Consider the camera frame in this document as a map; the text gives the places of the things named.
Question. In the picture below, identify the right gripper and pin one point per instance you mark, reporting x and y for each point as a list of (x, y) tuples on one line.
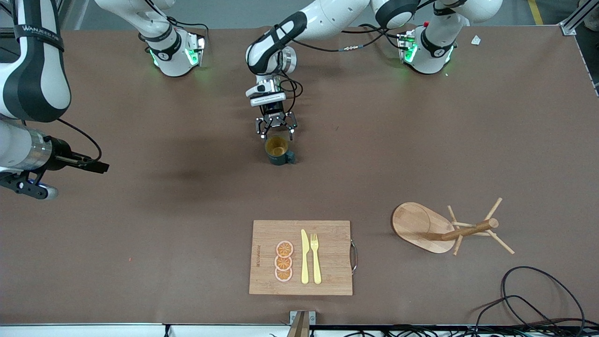
[(62, 152)]

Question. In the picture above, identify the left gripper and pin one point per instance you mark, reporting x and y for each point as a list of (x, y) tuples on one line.
[(273, 110)]

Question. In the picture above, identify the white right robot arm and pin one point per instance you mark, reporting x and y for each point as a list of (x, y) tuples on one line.
[(32, 70)]

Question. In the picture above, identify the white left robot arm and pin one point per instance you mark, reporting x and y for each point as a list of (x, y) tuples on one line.
[(327, 14)]

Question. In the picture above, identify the orange slice toy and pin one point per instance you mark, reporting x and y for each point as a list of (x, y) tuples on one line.
[(283, 263), (284, 249)]

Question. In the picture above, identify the yellow plastic knife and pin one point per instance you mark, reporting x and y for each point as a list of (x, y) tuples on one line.
[(304, 262)]

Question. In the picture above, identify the yellow plastic fork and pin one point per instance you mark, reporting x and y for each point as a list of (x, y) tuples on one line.
[(316, 262)]

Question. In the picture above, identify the wooden cutting board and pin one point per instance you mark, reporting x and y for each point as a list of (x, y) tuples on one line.
[(332, 257)]

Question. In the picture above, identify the wooden mug tree stand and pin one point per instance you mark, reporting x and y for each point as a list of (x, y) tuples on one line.
[(416, 224)]

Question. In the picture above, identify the white paper scrap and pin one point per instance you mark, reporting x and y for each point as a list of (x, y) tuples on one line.
[(476, 40)]

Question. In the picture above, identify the metal table edge bracket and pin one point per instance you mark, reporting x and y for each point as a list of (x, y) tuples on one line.
[(302, 323)]

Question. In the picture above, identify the aluminium frame profile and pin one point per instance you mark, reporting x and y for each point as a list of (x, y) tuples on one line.
[(568, 25)]

